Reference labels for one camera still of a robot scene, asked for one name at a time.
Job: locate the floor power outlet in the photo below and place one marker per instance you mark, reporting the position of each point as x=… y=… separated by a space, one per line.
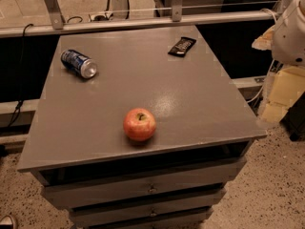
x=106 y=16

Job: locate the red apple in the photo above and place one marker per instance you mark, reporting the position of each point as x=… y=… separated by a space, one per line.
x=139 y=124

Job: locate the metal railing bar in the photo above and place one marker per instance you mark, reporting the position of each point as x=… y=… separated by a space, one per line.
x=139 y=24

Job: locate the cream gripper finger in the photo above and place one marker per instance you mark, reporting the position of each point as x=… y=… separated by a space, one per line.
x=264 y=41
x=287 y=87

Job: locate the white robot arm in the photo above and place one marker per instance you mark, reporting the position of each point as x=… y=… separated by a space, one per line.
x=286 y=41

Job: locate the shoe tip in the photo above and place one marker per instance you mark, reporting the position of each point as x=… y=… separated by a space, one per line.
x=8 y=222

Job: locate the blue soda can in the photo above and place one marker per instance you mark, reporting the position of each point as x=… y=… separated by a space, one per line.
x=79 y=63

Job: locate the grey drawer cabinet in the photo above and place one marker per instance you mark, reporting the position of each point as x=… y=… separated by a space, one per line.
x=150 y=142

